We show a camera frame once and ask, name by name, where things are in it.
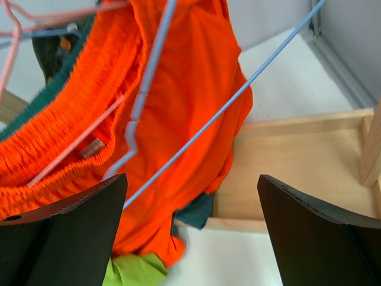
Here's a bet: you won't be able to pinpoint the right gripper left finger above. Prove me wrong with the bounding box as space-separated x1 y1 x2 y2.
1 175 127 285

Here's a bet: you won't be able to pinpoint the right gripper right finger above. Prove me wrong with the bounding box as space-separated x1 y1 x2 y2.
257 175 380 285

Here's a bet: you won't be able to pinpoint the lime green shorts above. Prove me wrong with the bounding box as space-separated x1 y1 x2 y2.
102 253 168 286

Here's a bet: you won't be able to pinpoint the blue wire hanger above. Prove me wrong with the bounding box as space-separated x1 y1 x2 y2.
1 24 81 49
102 0 327 211

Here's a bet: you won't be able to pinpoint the orange shorts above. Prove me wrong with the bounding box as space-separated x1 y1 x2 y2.
1 1 252 267

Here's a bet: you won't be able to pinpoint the pink wire hanger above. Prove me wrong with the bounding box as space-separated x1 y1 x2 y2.
1 6 141 193

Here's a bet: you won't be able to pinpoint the teal shorts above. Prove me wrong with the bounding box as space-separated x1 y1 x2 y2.
1 17 214 229

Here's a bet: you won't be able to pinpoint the camouflage patterned shorts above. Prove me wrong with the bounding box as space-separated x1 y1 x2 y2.
32 30 81 84

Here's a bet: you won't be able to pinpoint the wooden clothes rack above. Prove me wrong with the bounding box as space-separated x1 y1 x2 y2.
0 89 381 233

